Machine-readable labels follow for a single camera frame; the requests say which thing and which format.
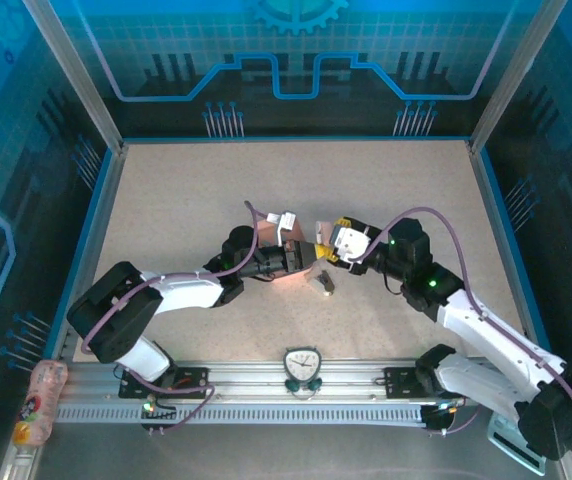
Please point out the blue printed enclosure panel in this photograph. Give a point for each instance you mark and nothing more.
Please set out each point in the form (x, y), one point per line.
(566, 150)
(296, 50)
(6, 150)

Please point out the white teal alarm clock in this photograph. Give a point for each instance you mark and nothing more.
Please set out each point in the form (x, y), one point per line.
(302, 362)

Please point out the aluminium frame post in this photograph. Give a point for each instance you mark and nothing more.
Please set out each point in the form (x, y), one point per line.
(76, 75)
(516, 75)

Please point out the light green calculator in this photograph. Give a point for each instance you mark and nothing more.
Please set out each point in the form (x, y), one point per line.
(506, 440)

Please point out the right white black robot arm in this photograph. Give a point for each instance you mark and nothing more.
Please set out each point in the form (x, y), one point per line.
(486, 330)

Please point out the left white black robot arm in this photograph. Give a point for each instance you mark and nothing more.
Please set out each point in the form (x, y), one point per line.
(186, 290)

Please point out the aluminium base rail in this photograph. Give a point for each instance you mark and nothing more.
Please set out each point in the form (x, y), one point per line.
(246, 372)

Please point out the pink plastic tray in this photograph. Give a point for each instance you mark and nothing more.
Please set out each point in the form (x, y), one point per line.
(296, 280)

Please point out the black controller board with LEDs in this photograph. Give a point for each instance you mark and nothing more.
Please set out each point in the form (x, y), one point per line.
(433, 417)
(158, 412)

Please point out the aluminium blue side rail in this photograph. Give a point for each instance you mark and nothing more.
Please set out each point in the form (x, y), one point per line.
(498, 235)
(98, 235)

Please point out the aluminium frame extrusion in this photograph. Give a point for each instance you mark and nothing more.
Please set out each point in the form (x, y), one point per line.
(18, 465)

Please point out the clear plastic bottle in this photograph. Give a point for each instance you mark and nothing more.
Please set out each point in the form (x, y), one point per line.
(41, 400)

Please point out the blue table rim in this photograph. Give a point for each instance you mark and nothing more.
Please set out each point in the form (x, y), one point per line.
(296, 139)

